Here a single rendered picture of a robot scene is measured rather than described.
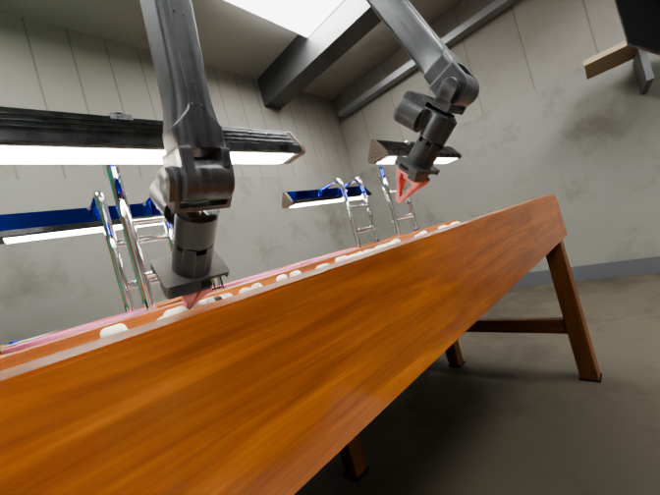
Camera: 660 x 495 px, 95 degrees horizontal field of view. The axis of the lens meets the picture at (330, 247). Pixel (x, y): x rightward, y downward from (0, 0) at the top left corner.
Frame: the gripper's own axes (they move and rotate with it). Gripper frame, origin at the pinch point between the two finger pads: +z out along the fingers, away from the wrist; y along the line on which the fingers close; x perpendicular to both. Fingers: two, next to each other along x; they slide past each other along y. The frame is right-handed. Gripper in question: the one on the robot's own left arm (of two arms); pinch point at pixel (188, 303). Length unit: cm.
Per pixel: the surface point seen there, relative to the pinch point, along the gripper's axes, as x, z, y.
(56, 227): -57, 22, 12
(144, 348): 21.0, -22.9, 12.9
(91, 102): -213, 38, -26
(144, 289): -14.7, 9.3, 2.4
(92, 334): -6.7, 8.7, 12.9
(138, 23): -235, -10, -61
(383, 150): -21, -21, -71
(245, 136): -23.5, -21.6, -20.2
